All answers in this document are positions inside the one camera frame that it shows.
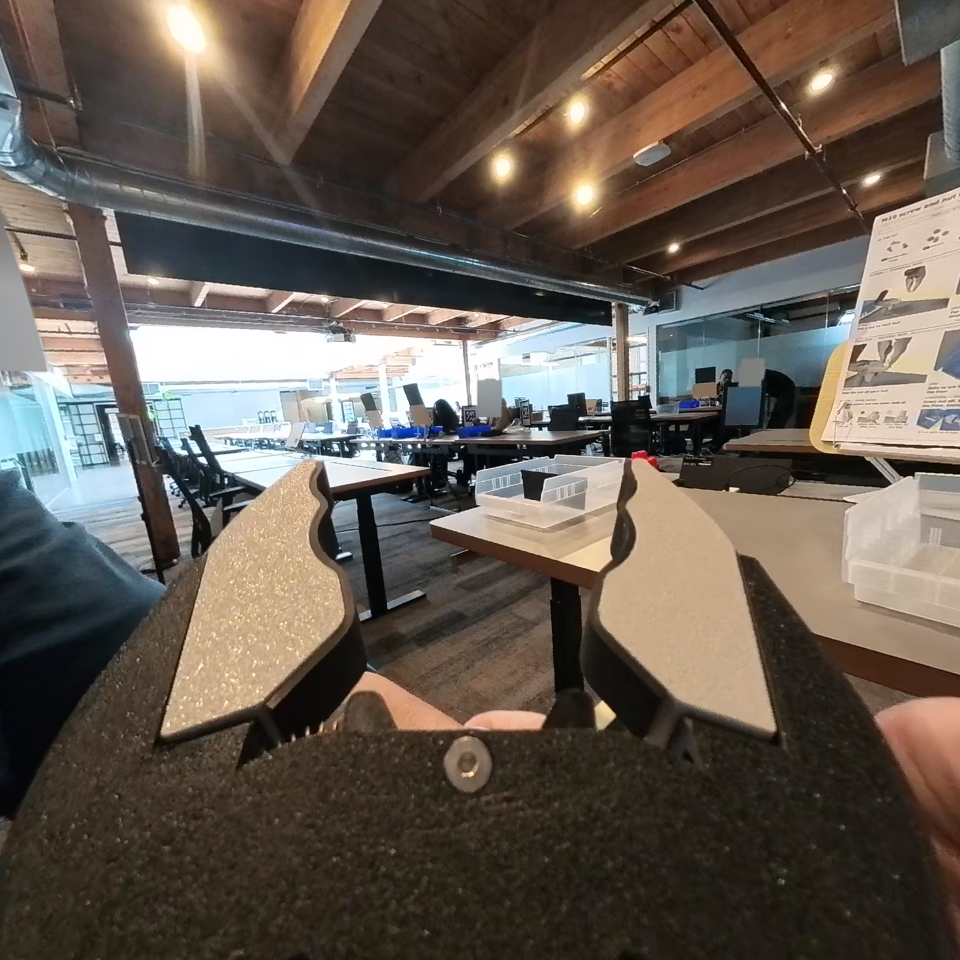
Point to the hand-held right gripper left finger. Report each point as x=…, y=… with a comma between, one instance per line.
x=255, y=615

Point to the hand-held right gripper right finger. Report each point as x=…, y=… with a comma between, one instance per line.
x=682, y=600

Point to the clear divided plastic bin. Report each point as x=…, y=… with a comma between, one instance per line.
x=540, y=510

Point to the person's right hand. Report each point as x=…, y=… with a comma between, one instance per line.
x=930, y=787

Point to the row of black office chairs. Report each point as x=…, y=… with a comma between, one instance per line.
x=202, y=510

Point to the black printed box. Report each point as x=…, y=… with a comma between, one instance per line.
x=720, y=472

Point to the red toy block stack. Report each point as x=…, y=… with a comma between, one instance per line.
x=643, y=457

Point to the white top desk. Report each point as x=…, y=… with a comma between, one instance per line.
x=360, y=472

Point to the black bin divider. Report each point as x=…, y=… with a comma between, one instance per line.
x=544, y=484

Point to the computer monitor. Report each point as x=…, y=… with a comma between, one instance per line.
x=742, y=409

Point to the printed instruction sheet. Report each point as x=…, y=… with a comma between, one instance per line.
x=900, y=337

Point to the black ceiling panel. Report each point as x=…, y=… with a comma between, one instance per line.
x=337, y=270

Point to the ceiling spot lights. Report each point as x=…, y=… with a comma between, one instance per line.
x=576, y=111

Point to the wooden support post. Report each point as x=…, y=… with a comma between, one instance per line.
x=120, y=375

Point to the silver ventilation duct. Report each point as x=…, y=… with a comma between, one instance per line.
x=225, y=202
x=934, y=90

